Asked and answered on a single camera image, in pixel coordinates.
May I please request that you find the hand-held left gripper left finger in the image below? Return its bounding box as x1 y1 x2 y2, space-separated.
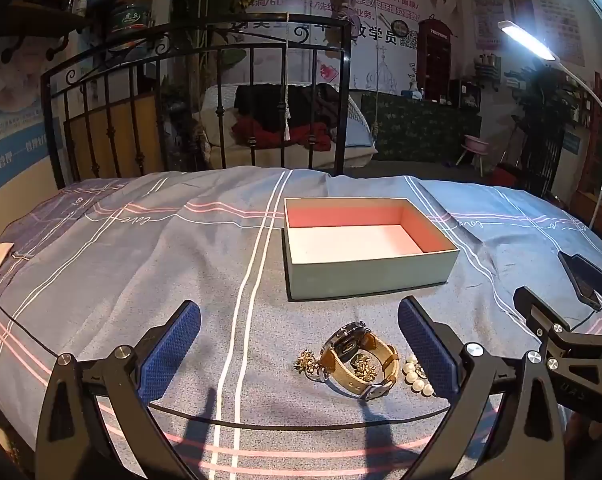
35 300 202 480

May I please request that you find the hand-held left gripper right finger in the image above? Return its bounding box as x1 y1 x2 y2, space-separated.
397 296 566 480

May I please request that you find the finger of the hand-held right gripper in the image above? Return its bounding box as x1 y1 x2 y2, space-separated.
558 251 602 311
513 286 572 338

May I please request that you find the pearl bracelet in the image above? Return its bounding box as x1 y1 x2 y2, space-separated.
403 356 434 397

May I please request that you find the wristwatch with tan strap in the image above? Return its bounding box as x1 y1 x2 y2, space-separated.
321 321 400 401

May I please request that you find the gold flower brooch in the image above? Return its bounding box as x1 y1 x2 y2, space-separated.
296 350 324 377

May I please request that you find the green box with pink lining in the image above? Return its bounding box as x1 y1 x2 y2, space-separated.
282 196 462 302

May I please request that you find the grey striped blanket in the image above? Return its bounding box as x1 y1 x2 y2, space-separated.
0 167 602 480

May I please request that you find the red bin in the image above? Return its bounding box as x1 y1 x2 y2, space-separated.
491 162 520 189

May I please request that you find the pink stool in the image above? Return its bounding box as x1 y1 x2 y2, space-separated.
455 134 490 177

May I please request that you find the potted plant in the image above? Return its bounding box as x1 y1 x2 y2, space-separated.
511 67 582 197

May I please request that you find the green patterned counter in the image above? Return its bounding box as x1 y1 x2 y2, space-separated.
361 91 482 163

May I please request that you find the white floor lamp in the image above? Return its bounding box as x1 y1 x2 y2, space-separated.
497 19 602 228

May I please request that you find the pile of dark clothes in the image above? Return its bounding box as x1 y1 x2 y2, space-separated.
232 82 342 152

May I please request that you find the red phone booth cabinet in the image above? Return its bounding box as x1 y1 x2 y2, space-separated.
417 17 454 104

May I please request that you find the round green tin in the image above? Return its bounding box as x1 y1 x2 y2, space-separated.
107 2 152 52

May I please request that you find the black iron bed frame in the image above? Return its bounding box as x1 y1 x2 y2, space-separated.
41 14 354 190

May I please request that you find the white tassel cord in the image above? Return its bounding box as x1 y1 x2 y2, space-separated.
280 42 293 142

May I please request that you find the blue wall poster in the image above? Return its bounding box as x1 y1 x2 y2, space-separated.
0 40 64 202

